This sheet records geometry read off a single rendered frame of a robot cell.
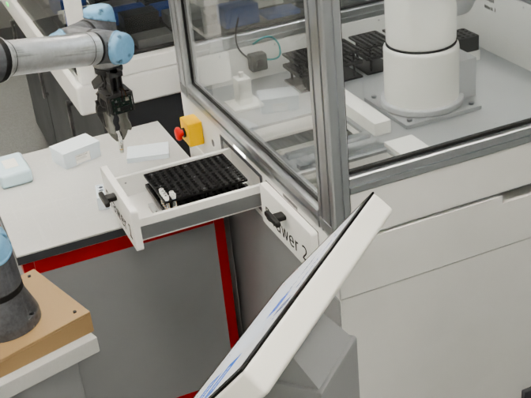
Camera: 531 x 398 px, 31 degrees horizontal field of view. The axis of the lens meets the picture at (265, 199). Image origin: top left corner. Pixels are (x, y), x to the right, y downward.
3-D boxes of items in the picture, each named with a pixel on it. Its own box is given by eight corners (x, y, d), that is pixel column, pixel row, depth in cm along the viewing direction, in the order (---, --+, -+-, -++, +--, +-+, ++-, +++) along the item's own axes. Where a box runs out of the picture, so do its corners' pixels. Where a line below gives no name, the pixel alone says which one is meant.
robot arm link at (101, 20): (72, 10, 233) (97, 0, 239) (80, 53, 239) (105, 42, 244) (95, 13, 229) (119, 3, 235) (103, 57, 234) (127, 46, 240)
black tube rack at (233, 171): (167, 224, 238) (163, 201, 235) (147, 196, 253) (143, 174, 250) (250, 200, 245) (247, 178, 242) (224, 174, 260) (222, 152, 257)
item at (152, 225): (141, 242, 233) (137, 219, 230) (114, 198, 254) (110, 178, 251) (291, 198, 245) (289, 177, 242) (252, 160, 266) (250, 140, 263)
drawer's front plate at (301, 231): (314, 275, 216) (310, 234, 210) (263, 220, 239) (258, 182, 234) (321, 274, 216) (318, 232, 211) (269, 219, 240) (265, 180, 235)
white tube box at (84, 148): (65, 170, 289) (62, 154, 286) (52, 161, 295) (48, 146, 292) (102, 155, 295) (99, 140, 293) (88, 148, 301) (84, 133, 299)
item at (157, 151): (127, 163, 289) (126, 158, 288) (127, 151, 296) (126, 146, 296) (169, 158, 289) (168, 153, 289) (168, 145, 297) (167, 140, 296)
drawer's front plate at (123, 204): (137, 252, 232) (130, 212, 226) (106, 202, 255) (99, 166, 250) (144, 249, 232) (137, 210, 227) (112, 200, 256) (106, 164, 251)
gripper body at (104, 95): (108, 119, 242) (100, 75, 236) (97, 109, 249) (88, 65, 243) (137, 111, 245) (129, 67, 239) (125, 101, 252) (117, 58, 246)
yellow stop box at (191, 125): (188, 148, 276) (185, 125, 272) (180, 139, 281) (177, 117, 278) (205, 144, 277) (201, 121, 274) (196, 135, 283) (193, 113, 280)
